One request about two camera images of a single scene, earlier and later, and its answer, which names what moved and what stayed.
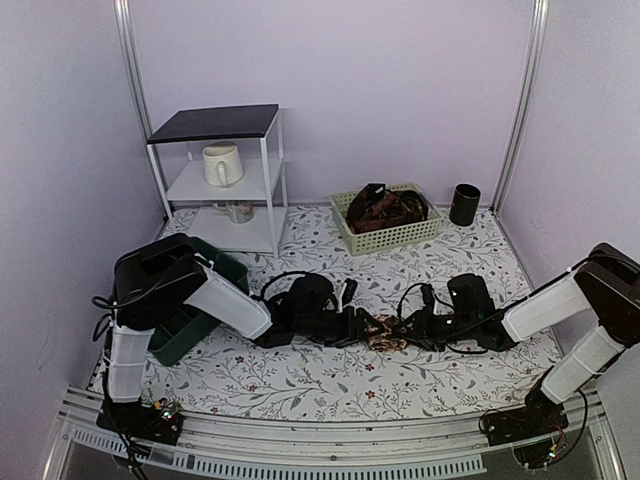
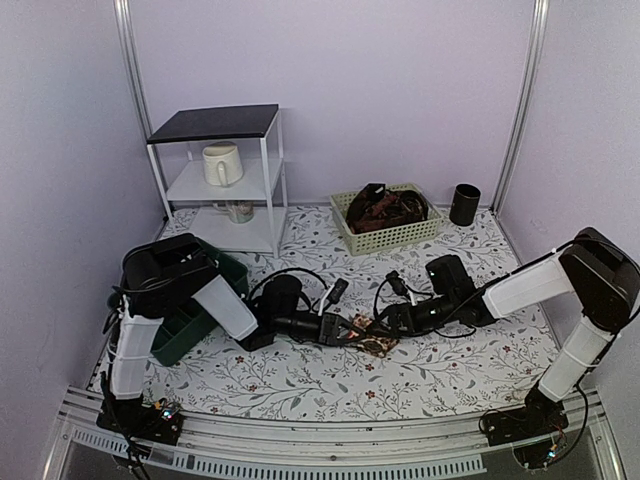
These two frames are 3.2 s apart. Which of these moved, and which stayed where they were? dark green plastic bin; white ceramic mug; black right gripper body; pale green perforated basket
Moved: black right gripper body
Stayed: pale green perforated basket; dark green plastic bin; white ceramic mug
